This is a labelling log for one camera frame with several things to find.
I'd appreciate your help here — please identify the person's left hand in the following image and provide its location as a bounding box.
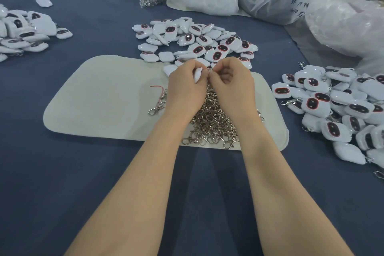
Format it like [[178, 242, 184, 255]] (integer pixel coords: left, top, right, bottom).
[[166, 60, 210, 120]]

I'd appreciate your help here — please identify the person's right hand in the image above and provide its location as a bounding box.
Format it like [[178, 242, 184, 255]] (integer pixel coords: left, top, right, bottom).
[[209, 57, 259, 130]]

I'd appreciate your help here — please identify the pile of metal clasps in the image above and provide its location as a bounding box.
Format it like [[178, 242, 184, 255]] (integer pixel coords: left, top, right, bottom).
[[182, 82, 265, 149]]

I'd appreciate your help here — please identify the pile of finished fobs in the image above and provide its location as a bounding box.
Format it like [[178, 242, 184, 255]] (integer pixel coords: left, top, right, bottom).
[[271, 64, 384, 178]]

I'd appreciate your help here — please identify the person's right forearm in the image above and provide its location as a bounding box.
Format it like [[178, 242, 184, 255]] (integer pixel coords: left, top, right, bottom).
[[236, 120, 355, 256]]

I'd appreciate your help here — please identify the person's left forearm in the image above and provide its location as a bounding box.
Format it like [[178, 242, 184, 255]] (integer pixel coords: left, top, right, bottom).
[[65, 115, 194, 256]]

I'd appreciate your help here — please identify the thin red thread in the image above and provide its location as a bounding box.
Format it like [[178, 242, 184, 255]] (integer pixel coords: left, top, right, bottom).
[[150, 85, 168, 102]]

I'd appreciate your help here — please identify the cream felt work mat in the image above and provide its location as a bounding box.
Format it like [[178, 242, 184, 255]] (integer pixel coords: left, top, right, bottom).
[[43, 55, 290, 151]]

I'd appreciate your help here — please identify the crumpled clear plastic bag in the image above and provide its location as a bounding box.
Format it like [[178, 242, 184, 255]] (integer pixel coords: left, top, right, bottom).
[[306, 0, 384, 75]]

